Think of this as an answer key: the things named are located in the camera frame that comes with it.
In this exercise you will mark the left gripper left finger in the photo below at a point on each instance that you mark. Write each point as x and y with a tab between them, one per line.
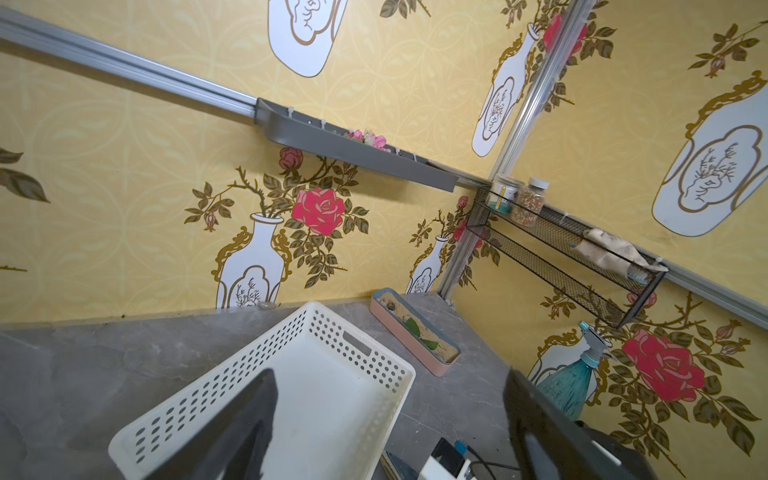
232	445

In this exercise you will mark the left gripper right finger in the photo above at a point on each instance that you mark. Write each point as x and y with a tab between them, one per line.
546	444

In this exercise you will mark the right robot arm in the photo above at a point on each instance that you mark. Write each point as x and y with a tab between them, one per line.
628	459

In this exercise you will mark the teal spray bottle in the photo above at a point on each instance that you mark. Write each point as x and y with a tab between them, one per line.
566	375

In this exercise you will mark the white plastic basket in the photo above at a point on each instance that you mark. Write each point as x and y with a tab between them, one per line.
339	395

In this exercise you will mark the decorated rectangular tray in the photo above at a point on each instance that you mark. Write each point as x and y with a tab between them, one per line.
431	347

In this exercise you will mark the beige cloth in basket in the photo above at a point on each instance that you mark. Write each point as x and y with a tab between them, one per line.
617	255

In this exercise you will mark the grain filled jar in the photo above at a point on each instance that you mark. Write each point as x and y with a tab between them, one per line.
529	202

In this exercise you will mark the white lid jar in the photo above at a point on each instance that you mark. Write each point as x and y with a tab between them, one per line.
503	192

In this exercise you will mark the pink artificial flower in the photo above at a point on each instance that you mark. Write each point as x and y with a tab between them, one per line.
368	137

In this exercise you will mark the black wire wall basket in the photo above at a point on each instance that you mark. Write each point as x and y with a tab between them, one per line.
546	250

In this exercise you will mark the grey wall shelf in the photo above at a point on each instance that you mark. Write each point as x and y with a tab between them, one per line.
303	132

